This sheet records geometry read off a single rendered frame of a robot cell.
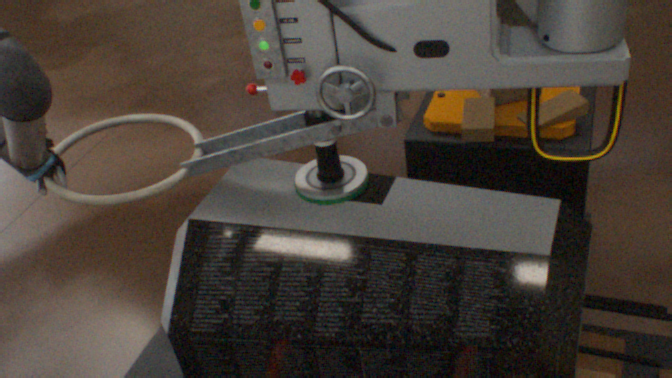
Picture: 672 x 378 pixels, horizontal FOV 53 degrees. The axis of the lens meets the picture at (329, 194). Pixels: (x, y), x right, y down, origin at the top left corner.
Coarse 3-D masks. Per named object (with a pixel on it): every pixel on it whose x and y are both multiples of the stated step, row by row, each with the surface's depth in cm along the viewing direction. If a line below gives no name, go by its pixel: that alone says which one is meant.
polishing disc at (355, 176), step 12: (300, 168) 202; (312, 168) 201; (348, 168) 199; (360, 168) 198; (300, 180) 197; (312, 180) 196; (348, 180) 193; (360, 180) 193; (300, 192) 194; (312, 192) 191; (324, 192) 190; (336, 192) 189; (348, 192) 189
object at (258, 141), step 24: (360, 96) 185; (408, 96) 182; (288, 120) 195; (336, 120) 178; (360, 120) 177; (384, 120) 171; (216, 144) 205; (240, 144) 203; (264, 144) 188; (288, 144) 186; (192, 168) 199; (216, 168) 197
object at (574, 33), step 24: (552, 0) 148; (576, 0) 144; (600, 0) 143; (624, 0) 146; (552, 24) 151; (576, 24) 147; (600, 24) 146; (624, 24) 150; (552, 48) 155; (576, 48) 150; (600, 48) 150
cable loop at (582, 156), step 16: (624, 80) 160; (528, 96) 168; (624, 96) 163; (528, 112) 171; (528, 128) 174; (608, 128) 169; (608, 144) 171; (560, 160) 177; (576, 160) 175; (592, 160) 175
